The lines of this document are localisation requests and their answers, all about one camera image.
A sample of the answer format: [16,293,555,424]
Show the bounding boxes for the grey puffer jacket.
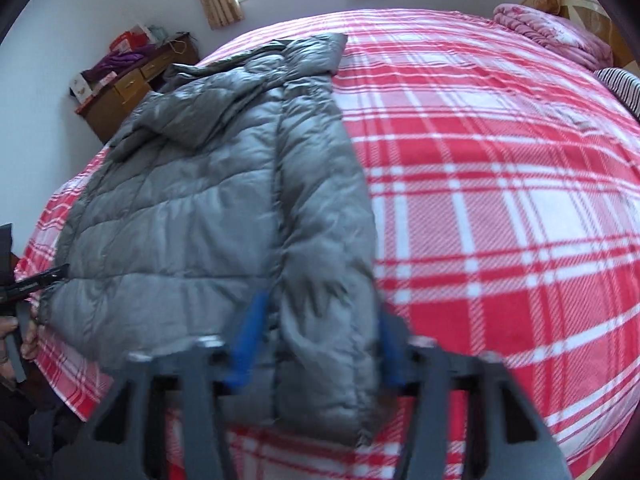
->
[37,32,388,448]

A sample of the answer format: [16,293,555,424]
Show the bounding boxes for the brown wooden desk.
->
[75,32,201,146]

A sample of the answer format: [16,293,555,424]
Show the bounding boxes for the pink folded quilt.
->
[492,2,613,71]

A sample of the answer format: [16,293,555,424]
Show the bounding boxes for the small white box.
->
[69,72,96,103]

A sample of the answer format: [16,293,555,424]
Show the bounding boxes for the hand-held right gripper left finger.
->
[75,290,269,480]

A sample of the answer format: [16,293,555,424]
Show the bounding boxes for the striped pillow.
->
[597,66,640,121]

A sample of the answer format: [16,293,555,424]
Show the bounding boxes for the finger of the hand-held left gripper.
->
[0,264,70,304]

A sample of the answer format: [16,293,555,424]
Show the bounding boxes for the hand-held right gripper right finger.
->
[376,304,572,480]

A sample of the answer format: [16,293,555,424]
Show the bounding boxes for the red gift box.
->
[108,25,151,56]

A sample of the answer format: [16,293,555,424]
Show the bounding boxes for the bed with red plaid sheet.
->
[15,7,640,480]

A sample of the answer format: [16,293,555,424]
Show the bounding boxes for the purple cloth bundle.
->
[81,44,158,83]

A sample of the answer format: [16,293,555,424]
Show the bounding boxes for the person's left hand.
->
[0,309,42,364]

